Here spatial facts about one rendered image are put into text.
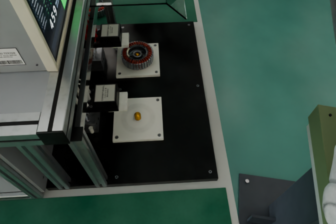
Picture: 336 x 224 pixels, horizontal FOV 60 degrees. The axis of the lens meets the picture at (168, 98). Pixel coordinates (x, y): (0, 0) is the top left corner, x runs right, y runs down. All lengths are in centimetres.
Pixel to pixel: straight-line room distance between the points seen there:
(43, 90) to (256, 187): 132
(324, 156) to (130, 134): 54
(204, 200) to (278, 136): 110
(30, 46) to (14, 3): 9
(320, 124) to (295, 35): 157
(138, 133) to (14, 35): 46
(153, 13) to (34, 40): 78
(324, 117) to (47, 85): 75
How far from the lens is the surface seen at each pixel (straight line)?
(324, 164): 91
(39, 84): 61
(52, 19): 62
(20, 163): 74
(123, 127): 89
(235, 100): 192
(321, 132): 94
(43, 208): 89
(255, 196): 166
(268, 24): 247
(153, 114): 91
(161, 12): 127
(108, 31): 96
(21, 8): 52
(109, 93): 79
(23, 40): 57
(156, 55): 105
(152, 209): 83
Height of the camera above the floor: 156
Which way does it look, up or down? 56 degrees down
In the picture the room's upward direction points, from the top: straight up
